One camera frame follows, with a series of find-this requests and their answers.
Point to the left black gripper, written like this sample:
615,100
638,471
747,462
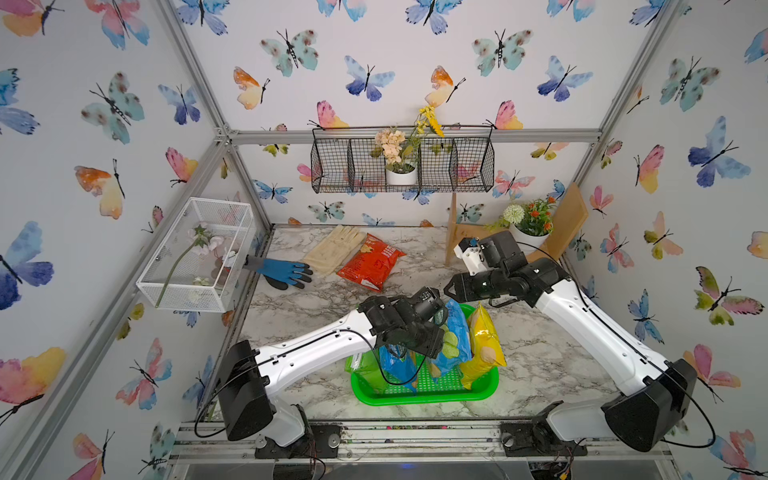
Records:
431,347

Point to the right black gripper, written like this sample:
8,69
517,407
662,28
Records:
463,291

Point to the blue tomato chip bag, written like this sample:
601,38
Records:
398,366

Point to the blue lime chip bag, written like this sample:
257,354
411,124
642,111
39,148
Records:
456,348

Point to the yellow chip bag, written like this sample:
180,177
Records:
485,347

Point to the red chip bag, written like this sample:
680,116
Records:
372,265

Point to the green chip bag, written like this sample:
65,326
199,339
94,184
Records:
365,368

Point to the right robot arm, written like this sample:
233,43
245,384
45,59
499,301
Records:
654,394

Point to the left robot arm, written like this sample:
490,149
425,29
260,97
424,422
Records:
250,380

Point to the green plastic basket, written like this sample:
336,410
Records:
446,389

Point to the white pot green plant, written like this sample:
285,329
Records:
530,223

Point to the beige work glove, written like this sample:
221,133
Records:
328,255

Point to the white pot beige flowers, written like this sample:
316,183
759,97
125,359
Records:
388,145

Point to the wooden corner shelf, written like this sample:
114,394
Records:
567,221

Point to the yellow artificial flower sprig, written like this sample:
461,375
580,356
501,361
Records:
426,123

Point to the pink artificial flower stem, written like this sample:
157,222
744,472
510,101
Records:
185,282

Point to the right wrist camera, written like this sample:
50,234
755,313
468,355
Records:
470,252

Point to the black wire wall basket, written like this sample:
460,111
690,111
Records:
462,161

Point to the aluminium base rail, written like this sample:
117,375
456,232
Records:
405,441

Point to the white wire mesh box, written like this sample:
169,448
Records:
232,220

